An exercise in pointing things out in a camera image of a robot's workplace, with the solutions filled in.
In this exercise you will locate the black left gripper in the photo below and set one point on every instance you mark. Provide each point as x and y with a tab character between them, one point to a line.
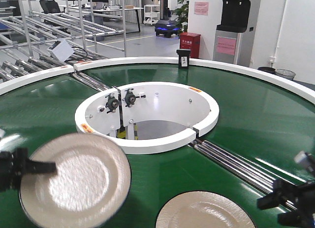
13	166

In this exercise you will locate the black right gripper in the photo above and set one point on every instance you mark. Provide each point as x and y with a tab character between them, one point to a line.
303	198

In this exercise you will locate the beige plate black rim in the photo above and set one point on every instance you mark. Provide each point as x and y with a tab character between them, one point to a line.
201	209
90	185

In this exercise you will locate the steel conveyor rollers right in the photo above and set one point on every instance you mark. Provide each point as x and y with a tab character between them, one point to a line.
252	173

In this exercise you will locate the white outer conveyor rim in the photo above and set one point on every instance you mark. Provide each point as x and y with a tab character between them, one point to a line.
291	86

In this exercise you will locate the white box on rack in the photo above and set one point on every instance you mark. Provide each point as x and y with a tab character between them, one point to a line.
61	50

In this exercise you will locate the metal roller rack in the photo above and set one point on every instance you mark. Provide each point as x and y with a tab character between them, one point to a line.
29	27

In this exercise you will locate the black sensor on rim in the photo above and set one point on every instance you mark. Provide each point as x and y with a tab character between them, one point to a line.
183	58

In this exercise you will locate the red fire extinguisher box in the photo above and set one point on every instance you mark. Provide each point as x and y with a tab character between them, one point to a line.
190	41

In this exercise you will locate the blue lit mobile robot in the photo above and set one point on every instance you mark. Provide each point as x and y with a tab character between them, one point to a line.
166	26

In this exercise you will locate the grey water dispenser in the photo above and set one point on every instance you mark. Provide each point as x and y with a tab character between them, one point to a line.
234	22

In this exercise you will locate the green potted plant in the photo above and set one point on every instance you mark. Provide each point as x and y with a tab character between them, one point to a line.
182	16

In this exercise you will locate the wire mesh waste bin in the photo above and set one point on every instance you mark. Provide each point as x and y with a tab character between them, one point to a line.
284	73

